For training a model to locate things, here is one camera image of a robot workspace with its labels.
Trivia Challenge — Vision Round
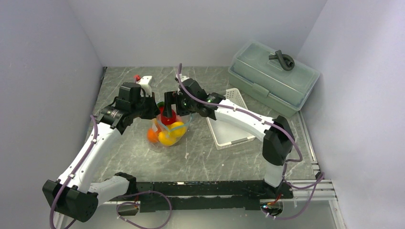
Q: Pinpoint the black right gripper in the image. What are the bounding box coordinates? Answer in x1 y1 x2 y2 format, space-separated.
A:
162 91 197 118

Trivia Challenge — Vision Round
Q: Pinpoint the red toy strawberry with leaves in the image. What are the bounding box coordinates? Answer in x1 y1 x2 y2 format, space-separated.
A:
157 101 177 126

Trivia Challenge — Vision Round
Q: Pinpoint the yellow toy lemon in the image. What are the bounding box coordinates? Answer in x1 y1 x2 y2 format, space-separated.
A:
168 121 187 138

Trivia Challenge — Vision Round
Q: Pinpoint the clear zip top bag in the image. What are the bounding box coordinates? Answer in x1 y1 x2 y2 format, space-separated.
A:
146 108 193 146

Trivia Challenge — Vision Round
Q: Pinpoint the orange toy tangerine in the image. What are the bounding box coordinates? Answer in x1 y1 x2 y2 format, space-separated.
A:
147 128 159 143

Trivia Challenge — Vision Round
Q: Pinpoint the white perforated plastic basket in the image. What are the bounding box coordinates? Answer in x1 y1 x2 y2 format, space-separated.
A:
206 88 255 150

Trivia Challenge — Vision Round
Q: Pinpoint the yellow toy fruit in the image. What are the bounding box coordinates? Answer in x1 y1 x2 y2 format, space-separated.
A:
158 131 177 146

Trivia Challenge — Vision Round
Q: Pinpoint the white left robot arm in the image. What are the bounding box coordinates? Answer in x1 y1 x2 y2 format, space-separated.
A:
43 78 160 229

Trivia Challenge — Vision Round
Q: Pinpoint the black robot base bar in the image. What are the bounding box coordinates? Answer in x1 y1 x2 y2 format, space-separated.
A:
105 171 294 213

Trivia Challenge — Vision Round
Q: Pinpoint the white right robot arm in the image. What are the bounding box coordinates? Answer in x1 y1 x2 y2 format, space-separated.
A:
176 76 298 198

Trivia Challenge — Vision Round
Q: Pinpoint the green storage box clear lid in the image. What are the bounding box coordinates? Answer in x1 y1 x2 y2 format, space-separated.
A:
228 42 320 117

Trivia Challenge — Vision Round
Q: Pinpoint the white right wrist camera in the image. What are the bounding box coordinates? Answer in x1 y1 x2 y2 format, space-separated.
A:
175 75 189 83

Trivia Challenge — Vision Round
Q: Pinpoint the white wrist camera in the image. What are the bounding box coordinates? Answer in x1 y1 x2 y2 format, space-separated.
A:
175 75 189 83
133 75 153 96

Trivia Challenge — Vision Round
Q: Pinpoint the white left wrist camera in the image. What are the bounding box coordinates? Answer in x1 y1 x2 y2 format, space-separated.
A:
133 75 153 96

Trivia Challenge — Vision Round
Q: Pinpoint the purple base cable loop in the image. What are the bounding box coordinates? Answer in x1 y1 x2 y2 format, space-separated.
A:
116 192 172 229

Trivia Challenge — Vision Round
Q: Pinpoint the dark coiled hose piece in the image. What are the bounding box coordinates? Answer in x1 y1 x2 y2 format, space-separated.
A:
268 50 296 72

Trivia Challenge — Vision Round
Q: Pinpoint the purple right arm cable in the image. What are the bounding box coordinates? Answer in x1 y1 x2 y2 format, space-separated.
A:
176 63 326 221

